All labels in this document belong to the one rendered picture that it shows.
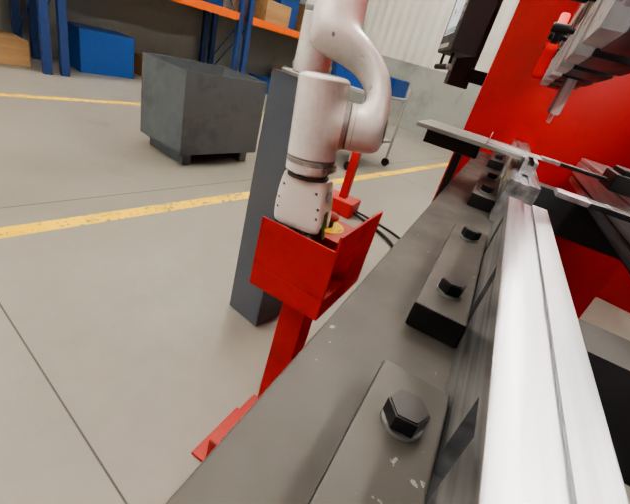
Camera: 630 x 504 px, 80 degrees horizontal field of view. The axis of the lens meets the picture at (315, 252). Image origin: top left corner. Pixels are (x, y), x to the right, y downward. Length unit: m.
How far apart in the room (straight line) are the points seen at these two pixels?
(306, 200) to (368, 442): 0.48
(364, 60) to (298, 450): 0.57
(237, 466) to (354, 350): 0.14
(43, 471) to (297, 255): 0.91
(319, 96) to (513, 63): 1.42
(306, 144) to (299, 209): 0.12
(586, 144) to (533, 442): 1.81
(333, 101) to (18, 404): 1.23
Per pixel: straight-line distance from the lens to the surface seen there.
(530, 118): 1.94
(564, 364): 0.28
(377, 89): 0.65
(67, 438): 1.35
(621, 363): 0.56
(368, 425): 0.26
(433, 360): 0.38
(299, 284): 0.69
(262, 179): 1.41
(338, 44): 0.69
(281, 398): 0.29
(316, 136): 0.62
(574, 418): 0.24
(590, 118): 1.96
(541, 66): 0.93
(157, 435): 1.32
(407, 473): 0.25
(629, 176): 1.09
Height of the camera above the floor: 1.10
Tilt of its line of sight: 28 degrees down
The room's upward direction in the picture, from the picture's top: 16 degrees clockwise
